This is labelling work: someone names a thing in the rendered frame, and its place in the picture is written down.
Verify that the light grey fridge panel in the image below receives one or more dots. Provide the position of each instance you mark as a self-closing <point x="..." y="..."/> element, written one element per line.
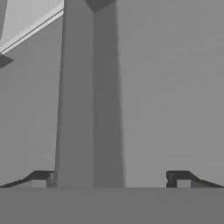
<point x="26" y="20"/>

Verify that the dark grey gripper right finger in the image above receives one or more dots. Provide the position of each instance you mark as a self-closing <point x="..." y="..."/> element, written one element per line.
<point x="178" y="176"/>

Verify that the grey fridge door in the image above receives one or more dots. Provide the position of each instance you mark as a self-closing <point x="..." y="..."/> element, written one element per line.
<point x="175" y="93"/>

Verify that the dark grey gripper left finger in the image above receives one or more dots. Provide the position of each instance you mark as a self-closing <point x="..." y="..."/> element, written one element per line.
<point x="39" y="176"/>

